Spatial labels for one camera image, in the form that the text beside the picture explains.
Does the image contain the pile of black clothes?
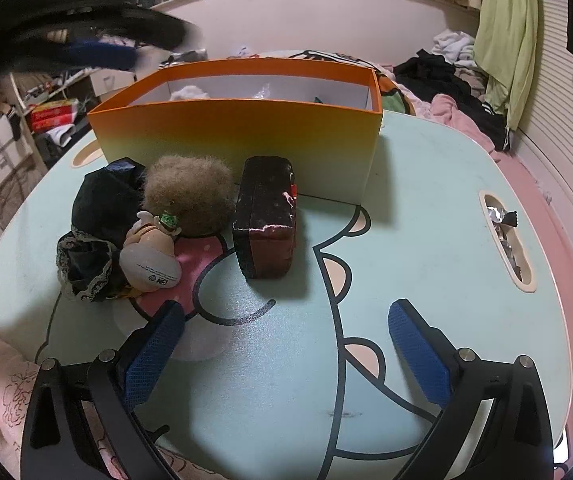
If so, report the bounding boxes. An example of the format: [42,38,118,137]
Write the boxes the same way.
[395,50,512,151]

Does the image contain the cartoon doll figurine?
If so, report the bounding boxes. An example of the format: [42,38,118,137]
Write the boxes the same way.
[119,210,184,301]

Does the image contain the pink crumpled cloth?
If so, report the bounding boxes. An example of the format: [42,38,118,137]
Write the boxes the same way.
[416,94,497,153]

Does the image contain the dark marbled pouch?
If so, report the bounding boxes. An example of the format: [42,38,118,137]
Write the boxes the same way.
[231,156,299,279]

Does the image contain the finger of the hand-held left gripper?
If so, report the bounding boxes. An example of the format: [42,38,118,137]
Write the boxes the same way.
[41,35,140,71]
[111,6,202,56]

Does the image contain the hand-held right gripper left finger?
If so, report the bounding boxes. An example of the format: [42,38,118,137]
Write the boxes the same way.
[20,300,187,480]

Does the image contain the white drawer cabinet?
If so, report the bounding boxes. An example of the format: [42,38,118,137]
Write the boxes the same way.
[0,105,32,196]

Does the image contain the orange cardboard box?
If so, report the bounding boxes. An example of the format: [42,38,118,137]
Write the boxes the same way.
[88,57,383,206]

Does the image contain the crumpled foil wrappers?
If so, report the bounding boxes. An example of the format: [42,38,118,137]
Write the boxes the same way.
[486,202,527,281]

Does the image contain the pile of white clothes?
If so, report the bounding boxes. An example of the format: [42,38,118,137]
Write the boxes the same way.
[433,30,477,68]

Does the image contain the black lace cloth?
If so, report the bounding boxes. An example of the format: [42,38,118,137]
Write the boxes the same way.
[56,158,147,303]

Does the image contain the green hanging garment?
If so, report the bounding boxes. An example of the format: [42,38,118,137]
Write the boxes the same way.
[473,0,539,131]

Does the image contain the red packet box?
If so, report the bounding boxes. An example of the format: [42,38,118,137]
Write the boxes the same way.
[30,99,80,133]

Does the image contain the brown fur ball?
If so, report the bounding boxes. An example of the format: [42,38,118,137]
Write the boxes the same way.
[144,155,237,237]

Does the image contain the light green cartoon desk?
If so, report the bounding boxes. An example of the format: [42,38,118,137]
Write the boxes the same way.
[0,105,573,480]

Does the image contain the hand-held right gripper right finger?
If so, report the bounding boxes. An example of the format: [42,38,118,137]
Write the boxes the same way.
[387,299,554,480]

